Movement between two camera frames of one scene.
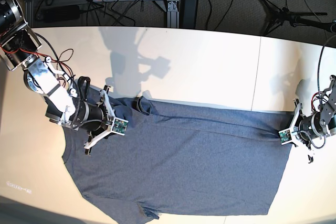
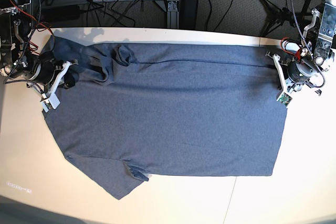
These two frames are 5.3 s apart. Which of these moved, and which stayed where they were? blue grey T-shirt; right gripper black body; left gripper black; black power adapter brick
Moved: left gripper black; right gripper black body; blue grey T-shirt
Stayed: black power adapter brick
